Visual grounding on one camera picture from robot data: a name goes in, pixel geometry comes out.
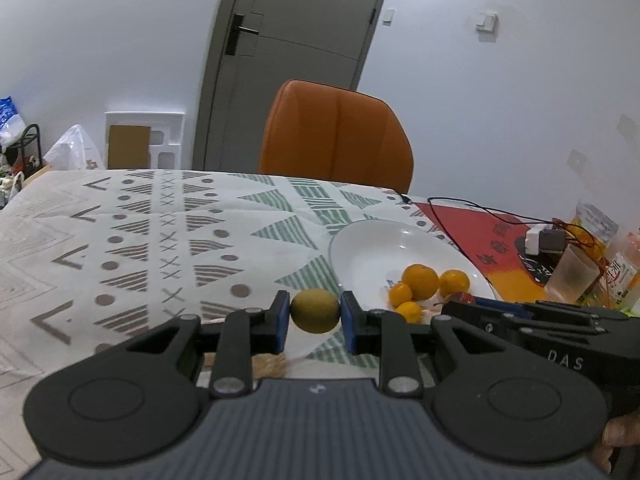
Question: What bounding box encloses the brown cardboard sheet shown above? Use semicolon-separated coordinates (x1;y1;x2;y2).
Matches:
108;125;152;170

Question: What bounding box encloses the frosted plastic cup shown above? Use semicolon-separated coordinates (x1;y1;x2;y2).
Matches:
544;247;603;303

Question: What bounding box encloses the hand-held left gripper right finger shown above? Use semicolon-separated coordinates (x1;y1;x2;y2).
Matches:
340;292;506;395

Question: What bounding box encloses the black cable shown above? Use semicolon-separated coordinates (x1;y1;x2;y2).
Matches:
395;191;566;251

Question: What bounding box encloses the black door handle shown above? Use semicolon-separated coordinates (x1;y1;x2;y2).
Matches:
224;12;263;57

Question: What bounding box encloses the clear snack bag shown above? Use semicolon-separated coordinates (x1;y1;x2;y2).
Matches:
570;201;621;266

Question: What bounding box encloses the green-brown round fruit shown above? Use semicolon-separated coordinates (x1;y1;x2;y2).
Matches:
290;289;339;333

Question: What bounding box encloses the large orange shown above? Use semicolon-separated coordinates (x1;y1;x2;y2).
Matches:
402;263;439;301
438;269;471;297

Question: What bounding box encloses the black metal rack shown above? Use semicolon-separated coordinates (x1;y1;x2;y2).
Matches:
0;124;41;181

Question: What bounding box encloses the small orange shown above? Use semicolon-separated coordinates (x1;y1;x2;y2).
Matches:
395;301;422;325
388;282;413;307

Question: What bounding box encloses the white bowl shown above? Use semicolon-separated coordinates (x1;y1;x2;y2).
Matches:
328;220;498;313

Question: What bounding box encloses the white plastic bag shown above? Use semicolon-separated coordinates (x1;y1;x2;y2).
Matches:
44;124;106;171

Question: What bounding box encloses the person's right hand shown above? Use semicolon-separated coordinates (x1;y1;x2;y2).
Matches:
589;411;640;473

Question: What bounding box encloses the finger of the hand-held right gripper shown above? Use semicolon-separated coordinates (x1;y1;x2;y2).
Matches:
472;296;538;318
440;300;521;337

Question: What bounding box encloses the orange chair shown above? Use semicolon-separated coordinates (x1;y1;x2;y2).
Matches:
258;79;415;195

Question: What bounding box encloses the grey door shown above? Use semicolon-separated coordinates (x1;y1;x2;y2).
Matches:
191;0;396;181

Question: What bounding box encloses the blue plastic bag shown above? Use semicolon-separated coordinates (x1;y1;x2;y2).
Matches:
0;96;27;148

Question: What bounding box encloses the dark power adapter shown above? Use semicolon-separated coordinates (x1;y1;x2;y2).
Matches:
542;230;568;256

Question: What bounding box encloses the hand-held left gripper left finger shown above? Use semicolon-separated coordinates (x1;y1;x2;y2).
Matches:
120;290;292;396

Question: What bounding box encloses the clear bottle with red label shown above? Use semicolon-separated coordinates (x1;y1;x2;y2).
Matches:
600;232;640;311

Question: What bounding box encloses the red printed mat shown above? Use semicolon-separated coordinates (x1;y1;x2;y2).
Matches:
412;201;606;303

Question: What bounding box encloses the patterned tablecloth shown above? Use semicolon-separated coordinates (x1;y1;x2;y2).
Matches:
0;169;501;466

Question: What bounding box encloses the white foam packaging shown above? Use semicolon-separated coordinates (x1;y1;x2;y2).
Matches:
105;111;187;170

